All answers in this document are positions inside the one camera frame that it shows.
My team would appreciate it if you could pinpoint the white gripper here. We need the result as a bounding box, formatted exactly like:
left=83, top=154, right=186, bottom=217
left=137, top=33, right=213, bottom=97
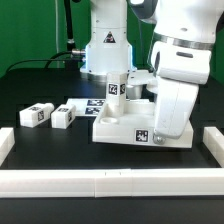
left=153, top=77, right=199, bottom=145

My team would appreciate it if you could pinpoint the white square table top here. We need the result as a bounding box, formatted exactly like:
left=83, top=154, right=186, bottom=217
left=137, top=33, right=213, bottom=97
left=91, top=69, right=194, bottom=149

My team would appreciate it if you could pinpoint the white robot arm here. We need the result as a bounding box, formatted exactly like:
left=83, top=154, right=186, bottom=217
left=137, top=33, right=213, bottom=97
left=81, top=0, right=224, bottom=148

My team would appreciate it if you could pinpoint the white front fence bar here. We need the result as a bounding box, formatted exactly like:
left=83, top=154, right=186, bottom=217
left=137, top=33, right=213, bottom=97
left=0, top=168, right=224, bottom=198

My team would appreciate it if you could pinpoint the white right fence block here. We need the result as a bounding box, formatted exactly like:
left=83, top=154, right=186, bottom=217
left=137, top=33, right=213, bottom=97
left=203, top=127, right=224, bottom=168

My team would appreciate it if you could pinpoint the white fence block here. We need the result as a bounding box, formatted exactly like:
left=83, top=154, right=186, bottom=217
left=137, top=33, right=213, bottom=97
left=0, top=127, right=15, bottom=166
left=203, top=127, right=224, bottom=168

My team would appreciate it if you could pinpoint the white marker tag sheet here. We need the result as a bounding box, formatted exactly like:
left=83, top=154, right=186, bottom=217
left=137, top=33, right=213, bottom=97
left=67, top=98, right=105, bottom=117

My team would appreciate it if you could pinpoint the white left fence block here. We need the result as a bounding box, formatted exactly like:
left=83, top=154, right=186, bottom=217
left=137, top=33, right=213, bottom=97
left=0, top=127, right=15, bottom=166

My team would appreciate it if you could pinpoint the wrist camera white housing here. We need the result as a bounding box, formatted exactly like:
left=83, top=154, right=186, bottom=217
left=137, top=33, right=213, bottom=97
left=150, top=41, right=211, bottom=84

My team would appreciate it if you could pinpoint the black cable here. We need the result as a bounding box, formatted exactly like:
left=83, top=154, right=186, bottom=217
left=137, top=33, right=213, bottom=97
left=4, top=50, right=87, bottom=75

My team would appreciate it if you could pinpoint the black cable conduit post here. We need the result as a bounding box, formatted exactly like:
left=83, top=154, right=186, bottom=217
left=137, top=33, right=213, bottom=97
left=64, top=0, right=75, bottom=51

